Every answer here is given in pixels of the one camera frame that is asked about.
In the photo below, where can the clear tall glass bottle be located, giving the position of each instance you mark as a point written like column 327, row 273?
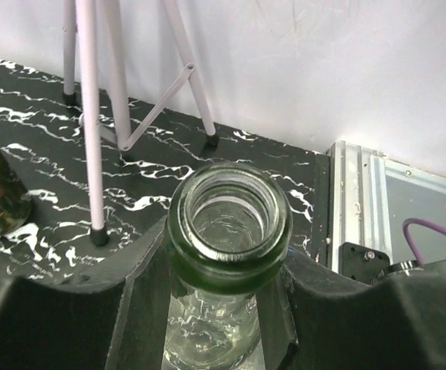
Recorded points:
column 226, row 234

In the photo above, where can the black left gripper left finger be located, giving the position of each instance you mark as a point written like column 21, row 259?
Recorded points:
column 110, row 316

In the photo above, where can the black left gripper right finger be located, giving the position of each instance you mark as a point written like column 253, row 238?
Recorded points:
column 313, row 318

